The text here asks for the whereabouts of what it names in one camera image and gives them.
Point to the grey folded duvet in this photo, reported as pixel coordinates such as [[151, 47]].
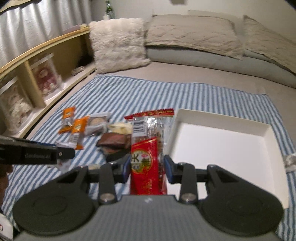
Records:
[[247, 65]]

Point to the brown cake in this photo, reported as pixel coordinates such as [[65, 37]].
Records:
[[111, 143]]

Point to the silver ribbon piece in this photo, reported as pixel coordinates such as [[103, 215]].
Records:
[[290, 162]]

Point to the grey window curtain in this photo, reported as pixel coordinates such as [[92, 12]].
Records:
[[35, 22]]

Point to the white cardboard box tray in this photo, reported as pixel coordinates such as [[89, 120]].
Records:
[[246, 148]]

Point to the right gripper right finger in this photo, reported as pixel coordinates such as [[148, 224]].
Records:
[[185, 175]]

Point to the left beige quilted pillow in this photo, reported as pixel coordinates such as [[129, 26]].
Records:
[[203, 33]]

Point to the red rice cracker packet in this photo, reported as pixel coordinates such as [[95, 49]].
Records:
[[150, 133]]

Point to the right beige quilted pillow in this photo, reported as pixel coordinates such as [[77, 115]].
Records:
[[263, 41]]

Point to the fluffy white cushion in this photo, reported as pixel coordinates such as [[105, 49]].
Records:
[[118, 44]]

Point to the clear round pastry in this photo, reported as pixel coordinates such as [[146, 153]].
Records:
[[97, 123]]

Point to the beige quilted pillow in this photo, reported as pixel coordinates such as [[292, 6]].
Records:
[[203, 33], [263, 41]]

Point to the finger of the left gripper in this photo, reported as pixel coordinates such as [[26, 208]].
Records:
[[65, 153]]

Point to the clear jar white plush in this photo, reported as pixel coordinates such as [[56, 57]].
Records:
[[15, 105]]

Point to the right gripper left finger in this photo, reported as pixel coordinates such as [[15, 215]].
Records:
[[110, 174]]

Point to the small silver snack packet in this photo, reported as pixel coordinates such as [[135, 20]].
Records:
[[64, 166]]

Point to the orange snack packet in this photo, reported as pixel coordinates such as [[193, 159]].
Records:
[[78, 133], [67, 120]]

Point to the green glass bottle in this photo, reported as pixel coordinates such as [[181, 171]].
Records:
[[109, 10]]

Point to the person's left hand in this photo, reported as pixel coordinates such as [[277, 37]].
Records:
[[4, 180]]

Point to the yellow patterned white packet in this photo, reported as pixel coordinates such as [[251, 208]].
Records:
[[121, 128]]

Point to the blue white striped cloth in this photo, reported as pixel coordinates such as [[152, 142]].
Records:
[[122, 96]]

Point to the wooden bedside shelf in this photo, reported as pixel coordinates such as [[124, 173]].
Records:
[[71, 50]]

